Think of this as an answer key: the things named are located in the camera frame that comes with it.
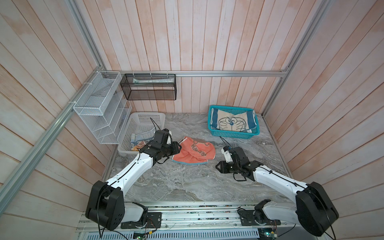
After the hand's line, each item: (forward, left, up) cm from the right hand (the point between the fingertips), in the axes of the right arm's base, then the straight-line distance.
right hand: (218, 165), depth 87 cm
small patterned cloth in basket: (+18, +53, -1) cm, 56 cm away
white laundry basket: (+34, +57, -1) cm, 67 cm away
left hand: (+5, +23, +9) cm, 25 cm away
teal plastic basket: (+46, -15, +2) cm, 49 cm away
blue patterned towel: (+34, -20, +2) cm, 39 cm away
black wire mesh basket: (+49, +47, +21) cm, 71 cm away
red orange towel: (+10, +14, -1) cm, 17 cm away
